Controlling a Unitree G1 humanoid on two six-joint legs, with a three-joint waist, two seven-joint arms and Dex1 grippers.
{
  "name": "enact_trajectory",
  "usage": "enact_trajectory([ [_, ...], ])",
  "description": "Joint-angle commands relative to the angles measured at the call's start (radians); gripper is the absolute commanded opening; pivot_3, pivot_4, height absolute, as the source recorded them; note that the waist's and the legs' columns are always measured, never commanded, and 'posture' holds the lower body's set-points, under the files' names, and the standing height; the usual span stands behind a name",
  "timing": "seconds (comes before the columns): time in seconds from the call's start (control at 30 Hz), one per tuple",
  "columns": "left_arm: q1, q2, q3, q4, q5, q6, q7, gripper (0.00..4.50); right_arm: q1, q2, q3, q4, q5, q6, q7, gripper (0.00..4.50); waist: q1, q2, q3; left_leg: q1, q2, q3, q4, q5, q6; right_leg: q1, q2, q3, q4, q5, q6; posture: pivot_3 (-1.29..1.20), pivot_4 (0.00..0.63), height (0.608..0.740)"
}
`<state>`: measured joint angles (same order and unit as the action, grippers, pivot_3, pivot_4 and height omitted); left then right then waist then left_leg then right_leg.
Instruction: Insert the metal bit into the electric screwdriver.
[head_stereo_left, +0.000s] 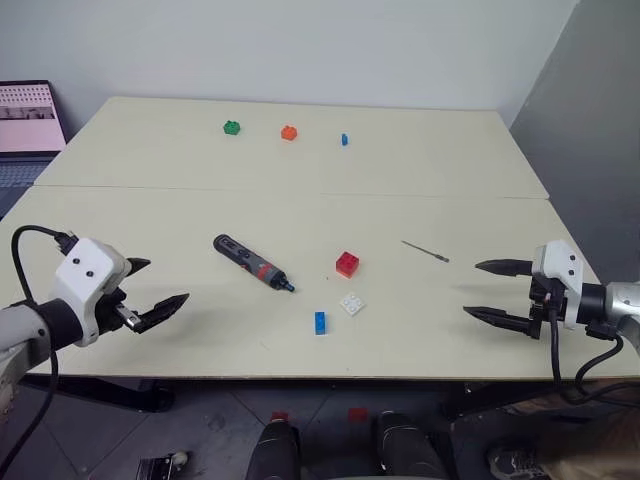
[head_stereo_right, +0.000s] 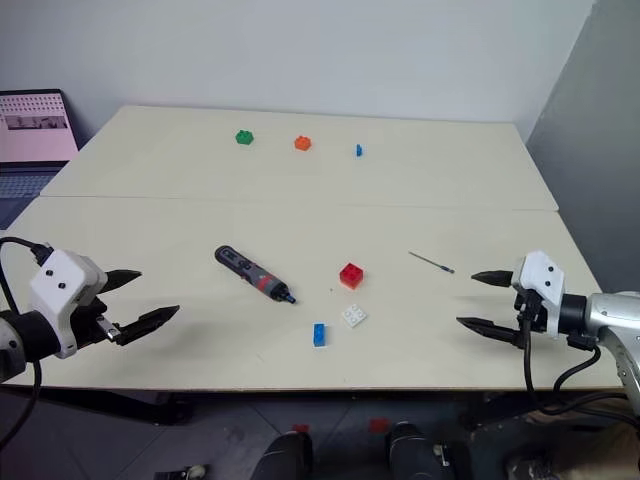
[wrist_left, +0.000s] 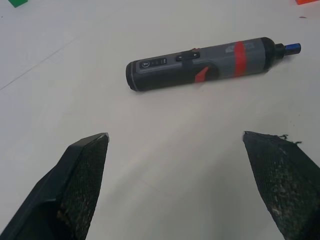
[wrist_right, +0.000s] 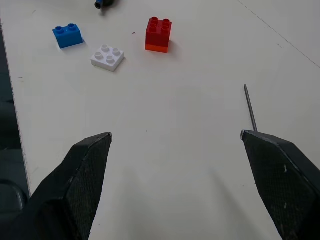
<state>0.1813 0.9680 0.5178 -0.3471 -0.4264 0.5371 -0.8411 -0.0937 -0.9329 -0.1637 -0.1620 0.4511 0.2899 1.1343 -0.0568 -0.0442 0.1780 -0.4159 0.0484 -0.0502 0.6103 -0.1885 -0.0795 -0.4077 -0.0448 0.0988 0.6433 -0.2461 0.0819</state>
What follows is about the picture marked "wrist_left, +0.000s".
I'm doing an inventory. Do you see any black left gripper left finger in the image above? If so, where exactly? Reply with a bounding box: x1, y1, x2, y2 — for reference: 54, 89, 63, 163
0, 132, 110, 240

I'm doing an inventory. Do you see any orange toy block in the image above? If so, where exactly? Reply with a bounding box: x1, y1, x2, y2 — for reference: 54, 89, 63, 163
294, 0, 320, 6

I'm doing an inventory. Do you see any green toy block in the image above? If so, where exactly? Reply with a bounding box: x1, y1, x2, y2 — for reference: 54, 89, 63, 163
8, 0, 29, 8

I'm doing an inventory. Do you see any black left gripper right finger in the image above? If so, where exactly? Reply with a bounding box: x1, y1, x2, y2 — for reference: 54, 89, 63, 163
242, 130, 320, 240

